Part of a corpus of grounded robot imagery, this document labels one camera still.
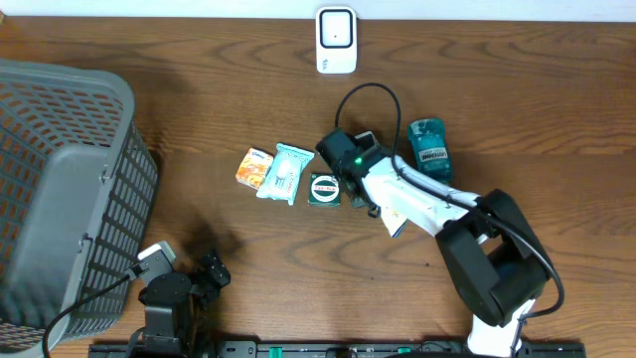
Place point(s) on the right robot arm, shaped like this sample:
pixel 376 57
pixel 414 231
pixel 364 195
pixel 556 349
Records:
pixel 495 260

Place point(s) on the grey plastic shopping basket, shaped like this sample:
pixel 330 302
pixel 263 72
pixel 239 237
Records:
pixel 78 185

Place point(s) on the small orange snack packet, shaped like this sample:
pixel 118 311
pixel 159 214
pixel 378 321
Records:
pixel 253 168

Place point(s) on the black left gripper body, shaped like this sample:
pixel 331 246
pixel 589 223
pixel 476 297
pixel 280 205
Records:
pixel 210 287

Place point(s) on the teal wet wipes pack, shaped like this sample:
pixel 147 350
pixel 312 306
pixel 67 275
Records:
pixel 284 175

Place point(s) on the yellow snack bag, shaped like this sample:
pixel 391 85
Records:
pixel 393 221

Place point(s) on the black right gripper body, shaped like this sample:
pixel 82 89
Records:
pixel 359 202

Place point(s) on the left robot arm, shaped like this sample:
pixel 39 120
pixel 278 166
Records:
pixel 173 305

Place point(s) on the blue mouthwash bottle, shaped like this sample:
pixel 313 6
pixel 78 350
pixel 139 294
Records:
pixel 427 139

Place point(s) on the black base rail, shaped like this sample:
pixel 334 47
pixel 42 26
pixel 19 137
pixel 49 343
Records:
pixel 426 349

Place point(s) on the green square box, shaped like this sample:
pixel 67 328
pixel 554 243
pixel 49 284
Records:
pixel 324 191

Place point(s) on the white barcode scanner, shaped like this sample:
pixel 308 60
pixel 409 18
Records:
pixel 336 40

